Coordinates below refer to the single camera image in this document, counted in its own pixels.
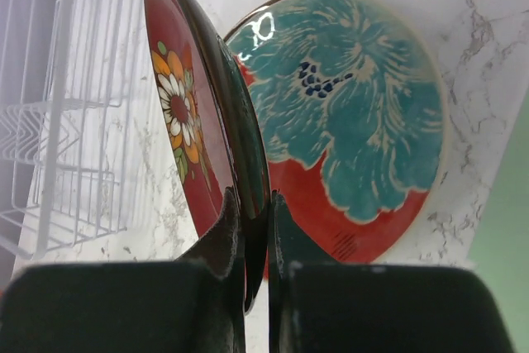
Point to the white wire dish rack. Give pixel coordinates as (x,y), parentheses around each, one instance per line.
(77,110)

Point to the pink rimmed teal plate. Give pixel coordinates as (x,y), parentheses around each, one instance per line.
(353,114)

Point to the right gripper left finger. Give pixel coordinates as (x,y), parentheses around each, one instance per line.
(192,304)

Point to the green folder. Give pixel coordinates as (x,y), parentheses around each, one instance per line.
(500,246)

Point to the dark red patterned plate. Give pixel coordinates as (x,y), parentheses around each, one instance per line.
(211,125)

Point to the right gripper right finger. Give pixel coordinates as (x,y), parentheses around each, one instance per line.
(317,304)

